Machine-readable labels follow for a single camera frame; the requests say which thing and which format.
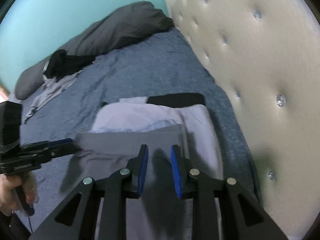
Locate white folded garment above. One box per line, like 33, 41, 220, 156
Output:
91, 97, 223, 180

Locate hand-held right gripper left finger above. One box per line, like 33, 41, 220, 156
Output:
29, 144, 149, 240

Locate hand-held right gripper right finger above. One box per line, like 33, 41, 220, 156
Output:
170, 144, 288, 240

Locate blue patterned bed sheet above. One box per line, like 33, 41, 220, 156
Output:
7, 27, 263, 240

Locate dark grey long pillow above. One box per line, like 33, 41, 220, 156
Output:
14, 1, 175, 100

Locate black garment with white trim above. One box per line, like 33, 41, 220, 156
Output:
43, 49, 98, 80

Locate grey sweatshirt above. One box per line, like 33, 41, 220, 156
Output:
24, 65, 85, 124

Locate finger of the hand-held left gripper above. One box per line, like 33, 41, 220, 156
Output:
20, 138, 74, 151
41, 145, 78, 159

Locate white tufted headboard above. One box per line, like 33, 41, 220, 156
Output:
161, 0, 320, 238

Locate grey boxer briefs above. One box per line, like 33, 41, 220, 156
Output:
61, 125, 198, 240

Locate person's left hand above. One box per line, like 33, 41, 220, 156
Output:
0, 172, 38, 217

